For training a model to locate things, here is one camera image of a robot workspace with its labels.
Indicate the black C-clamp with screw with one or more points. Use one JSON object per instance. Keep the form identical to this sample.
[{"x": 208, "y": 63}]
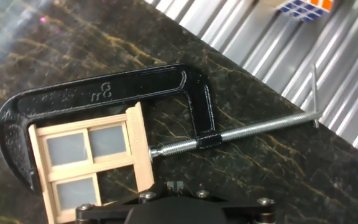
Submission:
[{"x": 104, "y": 84}]

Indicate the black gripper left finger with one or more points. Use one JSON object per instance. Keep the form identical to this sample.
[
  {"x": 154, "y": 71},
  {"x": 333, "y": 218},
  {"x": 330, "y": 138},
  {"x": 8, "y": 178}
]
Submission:
[{"x": 135, "y": 199}]

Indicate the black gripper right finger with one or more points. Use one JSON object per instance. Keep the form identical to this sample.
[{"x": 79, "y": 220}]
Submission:
[{"x": 228, "y": 202}]

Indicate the dark marble mat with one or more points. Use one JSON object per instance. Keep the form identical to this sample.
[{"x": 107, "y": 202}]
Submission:
[{"x": 259, "y": 171}]

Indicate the Rubik's cube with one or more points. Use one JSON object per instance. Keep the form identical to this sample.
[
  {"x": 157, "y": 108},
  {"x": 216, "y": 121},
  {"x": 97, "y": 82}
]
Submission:
[{"x": 303, "y": 11}]

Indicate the wooden sliding window model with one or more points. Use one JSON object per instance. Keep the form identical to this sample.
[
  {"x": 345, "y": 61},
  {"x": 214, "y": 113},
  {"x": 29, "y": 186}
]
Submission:
[{"x": 138, "y": 140}]

